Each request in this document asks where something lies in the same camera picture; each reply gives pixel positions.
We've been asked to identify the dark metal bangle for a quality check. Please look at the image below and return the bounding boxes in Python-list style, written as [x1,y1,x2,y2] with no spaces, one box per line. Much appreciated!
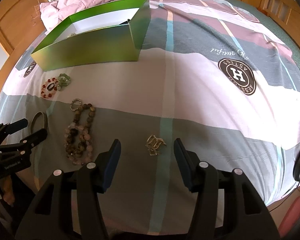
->
[30,112,48,133]

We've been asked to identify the pink bead bracelet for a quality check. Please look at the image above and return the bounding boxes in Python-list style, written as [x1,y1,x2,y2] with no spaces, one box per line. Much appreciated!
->
[64,123,94,166]

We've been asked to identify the dark brown bead bracelet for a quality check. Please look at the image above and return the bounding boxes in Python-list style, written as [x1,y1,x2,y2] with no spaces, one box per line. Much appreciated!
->
[65,128,88,158]

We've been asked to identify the gold chain bracelet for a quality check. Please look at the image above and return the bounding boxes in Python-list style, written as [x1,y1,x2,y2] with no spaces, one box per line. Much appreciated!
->
[144,134,167,157]

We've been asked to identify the red bead bracelet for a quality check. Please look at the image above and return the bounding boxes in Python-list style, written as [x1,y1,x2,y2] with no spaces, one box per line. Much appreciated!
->
[40,77,60,99]

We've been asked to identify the green jade bracelet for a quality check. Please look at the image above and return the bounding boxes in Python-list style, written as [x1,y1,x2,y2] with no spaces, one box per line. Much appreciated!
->
[56,73,72,92]

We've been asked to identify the person left hand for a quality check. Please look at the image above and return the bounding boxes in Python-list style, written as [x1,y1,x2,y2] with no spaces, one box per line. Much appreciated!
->
[0,176,15,206]

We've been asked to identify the plaid bed sheet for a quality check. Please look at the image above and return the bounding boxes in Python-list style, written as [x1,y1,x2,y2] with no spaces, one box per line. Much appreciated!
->
[0,0,300,234]

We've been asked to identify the wooden headboard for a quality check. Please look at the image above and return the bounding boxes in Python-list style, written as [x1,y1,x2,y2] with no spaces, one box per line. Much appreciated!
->
[0,0,47,92]

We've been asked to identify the green cardboard box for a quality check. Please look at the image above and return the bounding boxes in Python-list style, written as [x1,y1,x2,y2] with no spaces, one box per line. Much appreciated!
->
[31,0,151,71]

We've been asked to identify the black sunglasses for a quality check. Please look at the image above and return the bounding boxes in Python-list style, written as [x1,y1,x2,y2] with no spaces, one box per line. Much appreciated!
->
[119,19,130,25]

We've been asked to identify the green mattress cover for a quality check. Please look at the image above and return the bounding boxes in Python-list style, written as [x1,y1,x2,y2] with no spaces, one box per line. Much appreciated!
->
[224,0,300,62]

